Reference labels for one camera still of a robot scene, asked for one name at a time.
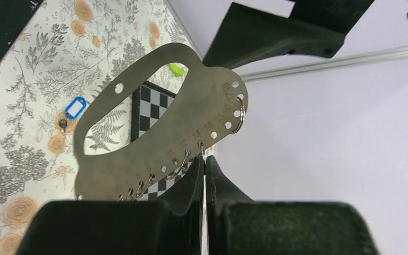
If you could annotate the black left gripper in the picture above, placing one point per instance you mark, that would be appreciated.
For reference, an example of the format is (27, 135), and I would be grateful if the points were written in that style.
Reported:
(315, 28)

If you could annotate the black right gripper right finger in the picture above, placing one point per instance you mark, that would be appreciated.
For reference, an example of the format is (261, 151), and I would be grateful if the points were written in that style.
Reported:
(239, 225)

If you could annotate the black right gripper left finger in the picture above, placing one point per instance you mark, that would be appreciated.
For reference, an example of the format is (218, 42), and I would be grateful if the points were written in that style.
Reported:
(170, 224)

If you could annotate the blue capped key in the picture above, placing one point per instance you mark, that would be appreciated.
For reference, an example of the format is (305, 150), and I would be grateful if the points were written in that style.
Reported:
(75, 108)

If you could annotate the green arch toy block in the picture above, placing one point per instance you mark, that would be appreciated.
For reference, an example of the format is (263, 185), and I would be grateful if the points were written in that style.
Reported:
(178, 70)

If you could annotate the black grey chessboard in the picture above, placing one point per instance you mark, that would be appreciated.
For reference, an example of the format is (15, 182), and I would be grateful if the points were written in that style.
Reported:
(149, 103)

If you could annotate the floral table mat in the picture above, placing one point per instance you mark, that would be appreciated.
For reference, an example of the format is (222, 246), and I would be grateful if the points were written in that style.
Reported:
(68, 49)

